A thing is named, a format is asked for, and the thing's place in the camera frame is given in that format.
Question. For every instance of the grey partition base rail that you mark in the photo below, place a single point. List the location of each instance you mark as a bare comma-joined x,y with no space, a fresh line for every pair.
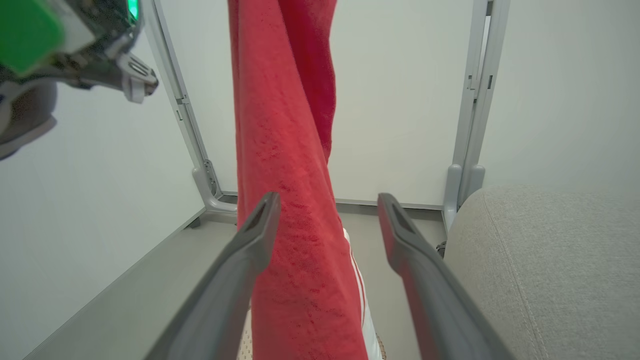
357,203

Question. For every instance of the red garment with white stripes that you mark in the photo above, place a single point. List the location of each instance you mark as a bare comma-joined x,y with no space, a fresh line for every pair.
285,150

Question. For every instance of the grey fabric sofa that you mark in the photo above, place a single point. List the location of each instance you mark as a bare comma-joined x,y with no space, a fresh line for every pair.
550,270

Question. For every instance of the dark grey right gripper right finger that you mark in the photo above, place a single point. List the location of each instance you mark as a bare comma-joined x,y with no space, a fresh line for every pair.
430,290

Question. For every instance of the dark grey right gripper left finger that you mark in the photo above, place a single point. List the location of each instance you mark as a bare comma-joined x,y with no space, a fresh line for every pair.
225,280

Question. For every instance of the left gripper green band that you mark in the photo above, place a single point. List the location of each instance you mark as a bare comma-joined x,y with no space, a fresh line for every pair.
75,45

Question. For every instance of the cream perforated laundry basket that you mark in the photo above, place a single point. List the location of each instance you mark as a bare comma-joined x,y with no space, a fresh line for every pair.
244,350

